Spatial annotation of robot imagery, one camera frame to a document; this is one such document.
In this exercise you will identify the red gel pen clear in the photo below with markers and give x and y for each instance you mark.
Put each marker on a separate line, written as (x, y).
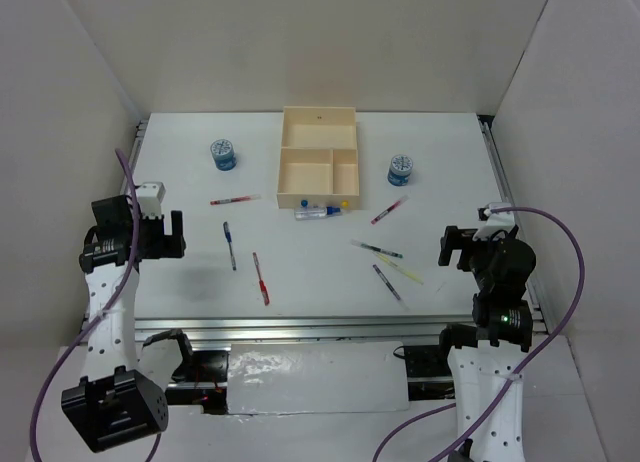
(232, 200)

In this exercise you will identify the red capped pen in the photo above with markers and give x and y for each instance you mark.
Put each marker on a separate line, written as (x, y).
(262, 285)

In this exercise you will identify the magenta gel pen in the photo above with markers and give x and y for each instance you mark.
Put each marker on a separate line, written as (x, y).
(388, 210)

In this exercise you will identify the yellow gel pen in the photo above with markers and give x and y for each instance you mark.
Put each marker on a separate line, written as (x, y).
(399, 268)

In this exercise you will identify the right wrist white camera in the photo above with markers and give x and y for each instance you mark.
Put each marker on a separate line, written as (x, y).
(494, 217)

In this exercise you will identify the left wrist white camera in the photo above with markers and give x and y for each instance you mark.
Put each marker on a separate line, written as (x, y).
(150, 196)

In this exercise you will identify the cream wooden organizer box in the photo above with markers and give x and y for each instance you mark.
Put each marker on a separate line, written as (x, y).
(319, 158)

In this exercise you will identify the purple gel pen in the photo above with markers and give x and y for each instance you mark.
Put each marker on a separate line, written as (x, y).
(390, 287)

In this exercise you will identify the green gel pen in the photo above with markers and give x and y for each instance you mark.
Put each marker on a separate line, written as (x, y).
(376, 249)

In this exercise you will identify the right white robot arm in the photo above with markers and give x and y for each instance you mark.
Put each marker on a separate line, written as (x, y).
(483, 356)

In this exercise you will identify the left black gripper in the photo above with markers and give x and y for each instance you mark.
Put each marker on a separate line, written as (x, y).
(168, 246)

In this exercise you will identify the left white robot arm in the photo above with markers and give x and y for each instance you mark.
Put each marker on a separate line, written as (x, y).
(120, 396)

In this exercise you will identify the clear pushpin case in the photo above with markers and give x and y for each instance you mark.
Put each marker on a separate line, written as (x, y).
(308, 211)

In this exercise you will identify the wrist white camera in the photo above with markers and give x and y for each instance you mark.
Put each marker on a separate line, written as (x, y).
(494, 217)
(150, 196)

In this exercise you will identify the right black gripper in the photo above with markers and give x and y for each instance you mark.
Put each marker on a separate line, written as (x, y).
(455, 237)

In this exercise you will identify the white foil front panel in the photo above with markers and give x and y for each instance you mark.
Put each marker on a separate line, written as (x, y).
(316, 378)

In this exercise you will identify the aluminium front rail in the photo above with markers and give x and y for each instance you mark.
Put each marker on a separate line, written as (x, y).
(299, 329)

